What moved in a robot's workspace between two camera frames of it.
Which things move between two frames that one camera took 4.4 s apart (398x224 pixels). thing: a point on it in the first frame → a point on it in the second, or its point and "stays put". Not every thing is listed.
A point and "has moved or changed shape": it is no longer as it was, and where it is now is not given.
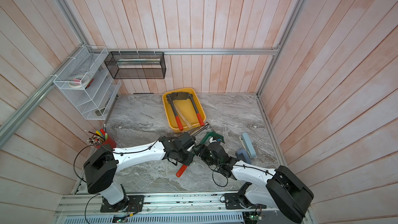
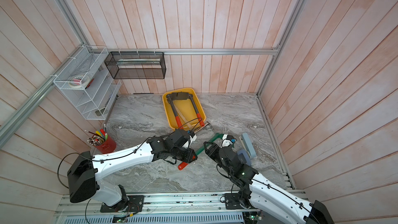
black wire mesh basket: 136,65 stays put
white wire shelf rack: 86,85 stays put
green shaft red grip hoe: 205,140 has moved or changed shape
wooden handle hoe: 184,117 stays put
